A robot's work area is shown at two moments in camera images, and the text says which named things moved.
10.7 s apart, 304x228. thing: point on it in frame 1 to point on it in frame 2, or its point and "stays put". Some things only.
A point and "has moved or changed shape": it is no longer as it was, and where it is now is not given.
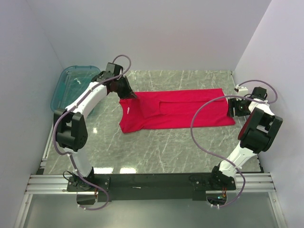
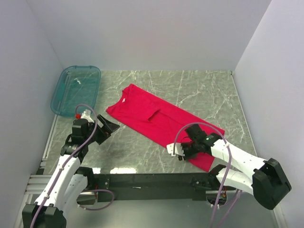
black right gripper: [232, 102] to [186, 156]
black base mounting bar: [119, 187] stays put
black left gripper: [128, 93] to [106, 129]
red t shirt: [173, 109] has moved or changed shape
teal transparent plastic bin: [73, 80] stays put
